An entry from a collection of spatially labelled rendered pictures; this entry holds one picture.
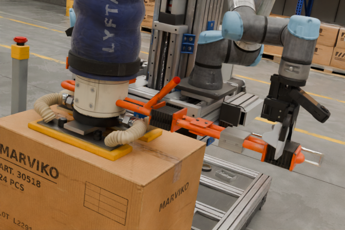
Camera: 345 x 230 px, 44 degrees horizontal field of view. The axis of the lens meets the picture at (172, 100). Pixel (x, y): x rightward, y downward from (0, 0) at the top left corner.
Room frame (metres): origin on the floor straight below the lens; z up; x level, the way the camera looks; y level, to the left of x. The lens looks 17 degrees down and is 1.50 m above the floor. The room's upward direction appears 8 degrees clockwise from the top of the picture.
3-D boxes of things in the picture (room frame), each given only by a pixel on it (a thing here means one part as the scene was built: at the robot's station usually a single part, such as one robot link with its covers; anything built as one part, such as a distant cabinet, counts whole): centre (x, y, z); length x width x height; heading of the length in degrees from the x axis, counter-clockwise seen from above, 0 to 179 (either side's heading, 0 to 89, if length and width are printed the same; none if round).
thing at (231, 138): (1.11, -0.19, 1.07); 0.07 x 0.07 x 0.04; 64
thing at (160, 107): (1.20, 0.01, 1.07); 0.10 x 0.08 x 0.06; 154
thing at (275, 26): (1.16, -0.27, 1.37); 0.11 x 0.11 x 0.08; 3
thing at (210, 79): (1.77, -0.13, 1.09); 0.15 x 0.15 x 0.10
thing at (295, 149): (1.04, -0.31, 1.07); 0.08 x 0.07 x 0.05; 64
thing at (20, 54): (2.18, 0.83, 0.50); 0.07 x 0.07 x 1.00; 63
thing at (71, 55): (1.31, 0.23, 1.19); 0.23 x 0.23 x 0.04
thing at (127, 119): (1.31, 0.23, 1.01); 0.34 x 0.25 x 0.06; 64
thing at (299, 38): (1.06, -0.29, 1.37); 0.09 x 0.08 x 0.11; 3
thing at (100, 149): (1.22, 0.27, 0.97); 0.34 x 0.10 x 0.05; 64
